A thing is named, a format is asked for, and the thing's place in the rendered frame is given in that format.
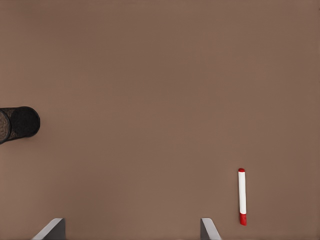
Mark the white marker with red cap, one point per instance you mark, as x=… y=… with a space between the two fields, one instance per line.
x=242 y=195

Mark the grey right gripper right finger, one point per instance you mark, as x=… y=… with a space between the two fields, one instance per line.
x=208 y=230

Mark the black mesh pen holder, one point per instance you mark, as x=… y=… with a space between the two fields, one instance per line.
x=21 y=123

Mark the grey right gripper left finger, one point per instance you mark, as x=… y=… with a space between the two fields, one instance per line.
x=53 y=230

